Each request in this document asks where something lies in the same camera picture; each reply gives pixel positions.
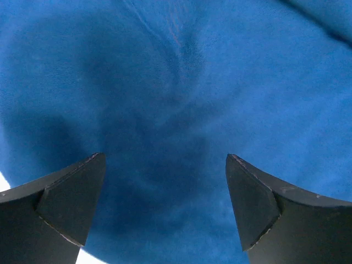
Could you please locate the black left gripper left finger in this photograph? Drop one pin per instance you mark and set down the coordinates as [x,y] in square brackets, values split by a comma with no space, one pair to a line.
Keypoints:
[48,220]

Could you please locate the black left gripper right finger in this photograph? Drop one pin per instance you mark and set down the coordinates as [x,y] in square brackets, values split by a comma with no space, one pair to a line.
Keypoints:
[280,223]

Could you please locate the blue t shirt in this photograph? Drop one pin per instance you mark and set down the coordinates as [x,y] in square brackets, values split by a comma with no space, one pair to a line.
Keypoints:
[167,89]

